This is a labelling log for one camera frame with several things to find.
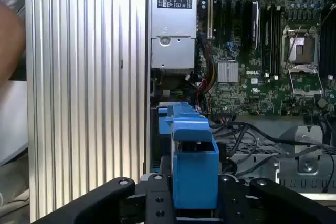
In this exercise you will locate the silver power supply unit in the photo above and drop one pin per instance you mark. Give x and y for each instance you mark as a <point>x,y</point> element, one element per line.
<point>173,51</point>

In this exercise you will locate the black graphics card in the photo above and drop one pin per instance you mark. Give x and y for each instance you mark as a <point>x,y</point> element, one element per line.
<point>255,24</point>

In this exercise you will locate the black RAM slot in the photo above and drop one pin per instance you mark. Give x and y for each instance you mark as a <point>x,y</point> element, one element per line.
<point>328,45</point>
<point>276,40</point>
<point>266,40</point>

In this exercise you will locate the green motherboard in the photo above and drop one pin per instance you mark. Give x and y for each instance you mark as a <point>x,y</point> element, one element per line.
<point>236,95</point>

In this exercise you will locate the round coin battery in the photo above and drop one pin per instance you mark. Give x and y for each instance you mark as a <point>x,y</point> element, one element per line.
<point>321,102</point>

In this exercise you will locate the CPU socket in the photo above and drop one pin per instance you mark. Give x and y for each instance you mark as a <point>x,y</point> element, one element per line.
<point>302,48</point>

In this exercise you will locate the hard disk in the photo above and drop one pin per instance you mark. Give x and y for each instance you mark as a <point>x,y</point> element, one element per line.
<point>195,176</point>

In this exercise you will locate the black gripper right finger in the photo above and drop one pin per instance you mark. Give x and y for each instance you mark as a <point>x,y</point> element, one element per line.
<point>275,197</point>

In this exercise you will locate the metal disk bay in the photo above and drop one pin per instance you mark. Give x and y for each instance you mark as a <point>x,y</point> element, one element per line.
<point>304,155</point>

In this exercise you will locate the metal socket cover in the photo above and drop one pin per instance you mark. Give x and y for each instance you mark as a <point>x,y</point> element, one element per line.
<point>302,70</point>

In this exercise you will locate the white expansion slot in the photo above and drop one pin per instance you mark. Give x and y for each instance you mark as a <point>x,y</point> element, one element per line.
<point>210,16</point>

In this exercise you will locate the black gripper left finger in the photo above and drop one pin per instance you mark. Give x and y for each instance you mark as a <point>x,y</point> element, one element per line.
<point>155,200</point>

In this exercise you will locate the black open PC case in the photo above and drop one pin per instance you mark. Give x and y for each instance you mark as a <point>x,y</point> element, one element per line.
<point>275,127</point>

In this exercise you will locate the silver finned chipset heatsink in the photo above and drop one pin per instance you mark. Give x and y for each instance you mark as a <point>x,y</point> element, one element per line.
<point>228,72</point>

